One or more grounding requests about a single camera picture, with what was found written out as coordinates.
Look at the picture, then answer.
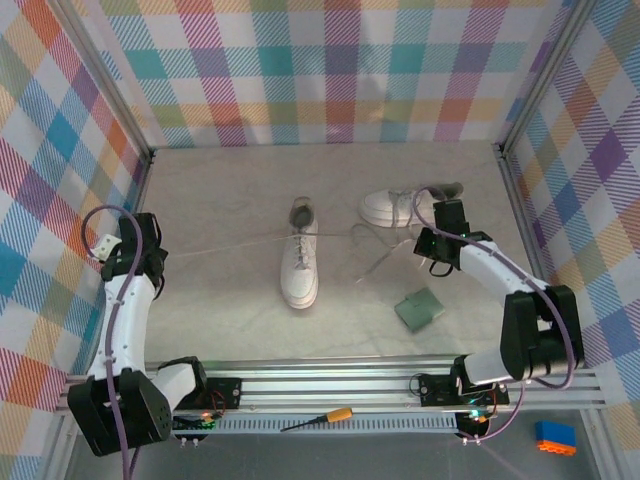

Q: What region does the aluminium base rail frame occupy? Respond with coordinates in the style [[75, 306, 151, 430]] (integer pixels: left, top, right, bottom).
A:
[[54, 352, 609, 416]]

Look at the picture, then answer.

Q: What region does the white sneaker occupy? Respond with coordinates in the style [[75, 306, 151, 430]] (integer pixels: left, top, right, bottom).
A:
[[358, 182, 465, 230], [280, 196, 320, 310]]

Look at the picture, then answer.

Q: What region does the yellow handled screwdriver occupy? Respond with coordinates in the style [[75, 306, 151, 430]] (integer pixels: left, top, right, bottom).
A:
[[279, 407, 354, 433]]

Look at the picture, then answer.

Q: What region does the green fabric wallet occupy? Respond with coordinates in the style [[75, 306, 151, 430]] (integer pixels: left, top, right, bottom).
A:
[[393, 287, 447, 333]]

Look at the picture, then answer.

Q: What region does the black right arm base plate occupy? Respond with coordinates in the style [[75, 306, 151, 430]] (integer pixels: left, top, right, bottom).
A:
[[417, 373, 511, 407]]

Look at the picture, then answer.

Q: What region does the small circuit board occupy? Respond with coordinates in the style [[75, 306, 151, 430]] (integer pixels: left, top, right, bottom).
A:
[[172, 410, 224, 434], [457, 408, 494, 441]]

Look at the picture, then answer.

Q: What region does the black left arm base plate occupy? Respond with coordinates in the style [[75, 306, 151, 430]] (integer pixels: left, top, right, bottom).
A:
[[199, 377, 244, 409]]

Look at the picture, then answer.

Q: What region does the grey slotted cable duct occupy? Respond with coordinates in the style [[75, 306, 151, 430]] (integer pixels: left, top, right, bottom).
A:
[[169, 413, 461, 435]]

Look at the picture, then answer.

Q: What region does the aluminium side rail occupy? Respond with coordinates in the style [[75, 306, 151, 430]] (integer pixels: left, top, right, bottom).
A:
[[497, 147, 576, 369], [102, 149, 156, 326]]

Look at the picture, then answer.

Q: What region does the blue orange toy brick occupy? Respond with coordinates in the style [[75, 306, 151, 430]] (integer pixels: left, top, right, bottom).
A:
[[534, 420, 578, 455]]

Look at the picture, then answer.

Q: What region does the aluminium corner post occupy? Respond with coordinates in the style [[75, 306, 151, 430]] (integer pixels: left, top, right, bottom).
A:
[[47, 0, 156, 166], [492, 0, 601, 161]]

